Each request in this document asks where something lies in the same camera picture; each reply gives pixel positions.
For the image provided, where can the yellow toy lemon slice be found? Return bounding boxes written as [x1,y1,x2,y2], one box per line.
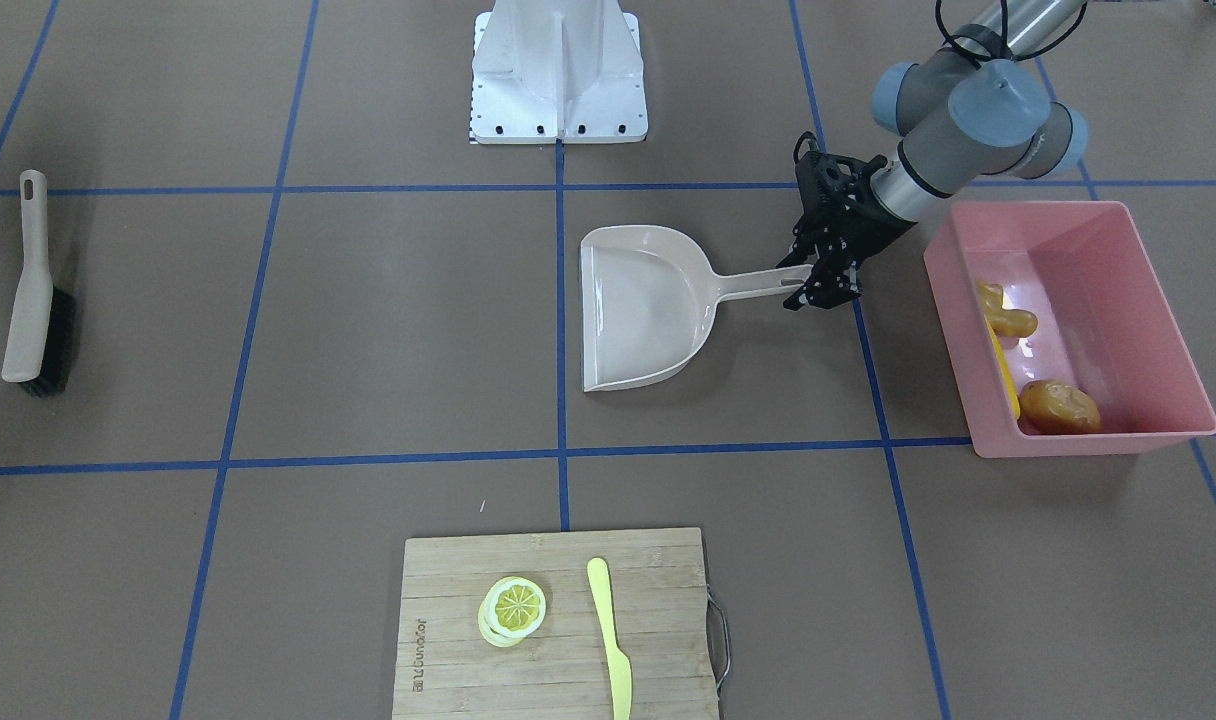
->
[477,576,547,648]

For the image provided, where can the pink plastic bin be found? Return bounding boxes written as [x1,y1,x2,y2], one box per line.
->
[923,201,1216,459]

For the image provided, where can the beige plastic dustpan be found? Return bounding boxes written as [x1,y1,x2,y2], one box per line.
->
[579,225,812,393]

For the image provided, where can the orange toy potato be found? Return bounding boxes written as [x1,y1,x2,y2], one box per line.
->
[1018,379,1103,435]

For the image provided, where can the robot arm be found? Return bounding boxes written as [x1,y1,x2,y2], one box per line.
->
[782,1,1091,311]

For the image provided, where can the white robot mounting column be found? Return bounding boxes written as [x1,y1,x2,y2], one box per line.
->
[468,1,649,145]

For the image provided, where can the beige hand brush black bristles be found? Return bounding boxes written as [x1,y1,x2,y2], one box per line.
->
[1,169,77,396]

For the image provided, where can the wooden cutting board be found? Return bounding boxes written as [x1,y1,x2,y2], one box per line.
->
[392,527,721,719]

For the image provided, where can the yellow toy knife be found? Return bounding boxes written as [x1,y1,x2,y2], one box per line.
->
[586,557,634,719]

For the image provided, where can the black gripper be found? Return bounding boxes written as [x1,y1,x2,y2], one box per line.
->
[776,133,914,311]

